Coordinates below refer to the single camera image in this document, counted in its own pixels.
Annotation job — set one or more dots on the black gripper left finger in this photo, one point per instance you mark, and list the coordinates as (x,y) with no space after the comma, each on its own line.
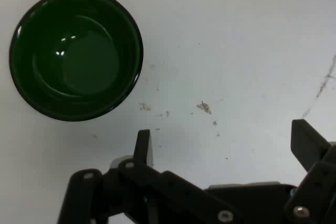
(162,187)

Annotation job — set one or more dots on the dark green bowl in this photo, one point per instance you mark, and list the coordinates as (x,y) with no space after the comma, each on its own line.
(78,58)

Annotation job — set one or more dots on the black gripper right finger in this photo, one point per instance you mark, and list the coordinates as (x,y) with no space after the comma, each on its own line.
(309,142)

